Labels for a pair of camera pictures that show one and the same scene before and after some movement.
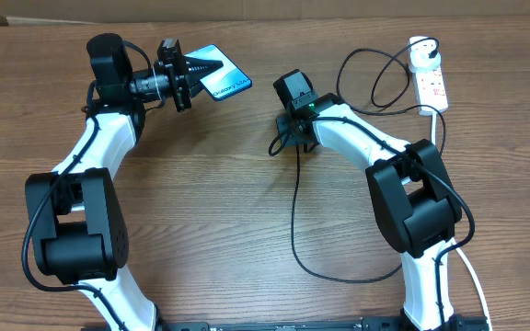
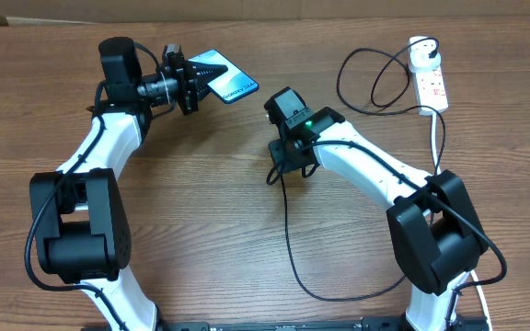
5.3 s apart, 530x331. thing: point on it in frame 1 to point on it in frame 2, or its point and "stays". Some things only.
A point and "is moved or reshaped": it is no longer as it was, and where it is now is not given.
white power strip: (430, 90) stays
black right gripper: (290, 140) to (286, 165)
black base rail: (457, 323) stays
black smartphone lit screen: (225, 81) is moved or reshaped
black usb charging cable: (371, 114) to (377, 106)
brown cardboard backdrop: (71, 12) stays
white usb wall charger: (420, 50) stays
